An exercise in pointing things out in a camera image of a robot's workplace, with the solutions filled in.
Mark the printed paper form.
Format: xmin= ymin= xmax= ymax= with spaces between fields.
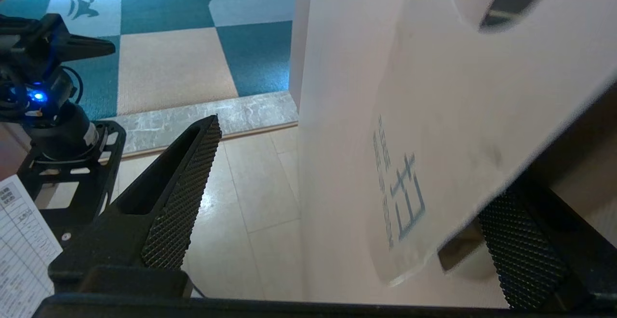
xmin=0 ymin=174 xmax=64 ymax=318

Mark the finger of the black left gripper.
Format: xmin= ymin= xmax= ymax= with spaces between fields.
xmin=67 ymin=35 xmax=117 ymax=63

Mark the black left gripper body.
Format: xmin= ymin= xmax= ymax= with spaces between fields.
xmin=28 ymin=13 xmax=69 ymax=76

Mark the do-not-disturb door hanger sign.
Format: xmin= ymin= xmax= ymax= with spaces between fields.
xmin=365 ymin=0 xmax=617 ymax=288

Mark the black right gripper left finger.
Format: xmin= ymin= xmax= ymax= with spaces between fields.
xmin=47 ymin=114 xmax=223 ymax=300

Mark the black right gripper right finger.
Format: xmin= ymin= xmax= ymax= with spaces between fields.
xmin=476 ymin=171 xmax=617 ymax=312

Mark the beige door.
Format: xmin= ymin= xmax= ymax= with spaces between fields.
xmin=289 ymin=0 xmax=617 ymax=309

